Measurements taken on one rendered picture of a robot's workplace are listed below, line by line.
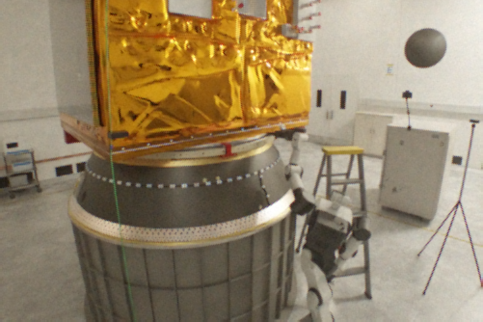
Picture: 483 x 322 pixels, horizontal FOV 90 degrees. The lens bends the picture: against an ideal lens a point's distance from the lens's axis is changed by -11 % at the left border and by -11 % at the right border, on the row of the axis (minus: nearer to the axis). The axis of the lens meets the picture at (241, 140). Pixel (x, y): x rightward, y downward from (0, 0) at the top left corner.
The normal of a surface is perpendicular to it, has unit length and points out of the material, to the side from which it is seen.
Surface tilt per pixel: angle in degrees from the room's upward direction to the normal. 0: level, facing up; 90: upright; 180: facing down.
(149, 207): 62
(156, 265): 90
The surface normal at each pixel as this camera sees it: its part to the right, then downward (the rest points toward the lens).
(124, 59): 0.58, 0.14
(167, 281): 0.02, 0.22
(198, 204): 0.23, -0.27
